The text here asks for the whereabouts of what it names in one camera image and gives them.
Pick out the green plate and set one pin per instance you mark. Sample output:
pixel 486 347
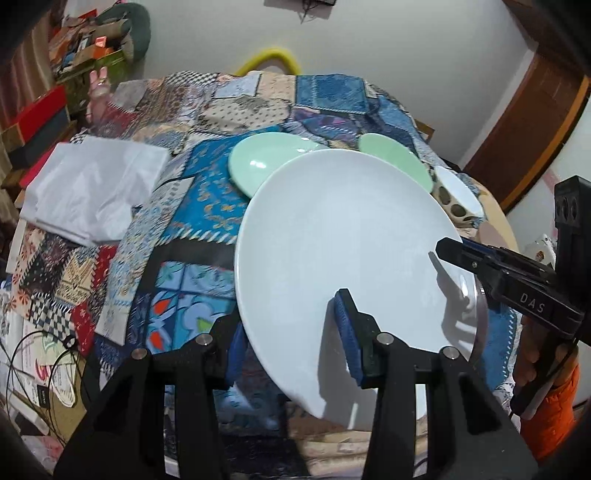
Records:
pixel 397 154
pixel 258 161

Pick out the large white plate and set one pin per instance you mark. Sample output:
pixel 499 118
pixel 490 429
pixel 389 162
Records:
pixel 341 240

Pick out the red box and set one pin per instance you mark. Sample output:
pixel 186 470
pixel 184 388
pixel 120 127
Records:
pixel 37 108

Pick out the person's right hand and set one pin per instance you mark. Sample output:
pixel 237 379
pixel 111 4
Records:
pixel 535 355

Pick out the yellow hoop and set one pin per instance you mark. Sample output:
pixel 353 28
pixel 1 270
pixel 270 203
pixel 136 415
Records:
pixel 272 53

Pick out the person's right forearm orange sleeve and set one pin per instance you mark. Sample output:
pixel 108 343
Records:
pixel 561 410

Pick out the brown wooden door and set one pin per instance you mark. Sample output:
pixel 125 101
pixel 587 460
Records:
pixel 526 115

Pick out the dark grey box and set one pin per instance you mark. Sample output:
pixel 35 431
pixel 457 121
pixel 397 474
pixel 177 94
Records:
pixel 44 138

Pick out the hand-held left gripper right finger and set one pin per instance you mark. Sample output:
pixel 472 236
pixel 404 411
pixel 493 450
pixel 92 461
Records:
pixel 346 332

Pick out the white refrigerator with magnets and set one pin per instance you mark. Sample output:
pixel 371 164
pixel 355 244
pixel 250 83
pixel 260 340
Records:
pixel 540 249

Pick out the pink bunny toy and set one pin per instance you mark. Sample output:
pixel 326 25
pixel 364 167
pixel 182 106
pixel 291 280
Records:
pixel 99 99

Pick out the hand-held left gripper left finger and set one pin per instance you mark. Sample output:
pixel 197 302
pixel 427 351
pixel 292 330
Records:
pixel 238 357

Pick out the white folded cloth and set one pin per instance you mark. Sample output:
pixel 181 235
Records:
pixel 92 184

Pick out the white bowl with brown dots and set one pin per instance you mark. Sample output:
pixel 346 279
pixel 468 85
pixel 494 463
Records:
pixel 455 198

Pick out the green box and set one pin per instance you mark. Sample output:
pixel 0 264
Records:
pixel 97 64

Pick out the patchwork tablecloth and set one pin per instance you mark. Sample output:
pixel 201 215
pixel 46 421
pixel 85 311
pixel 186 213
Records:
pixel 184 221

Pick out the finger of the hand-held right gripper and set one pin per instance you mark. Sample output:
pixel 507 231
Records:
pixel 466 258
pixel 512 258

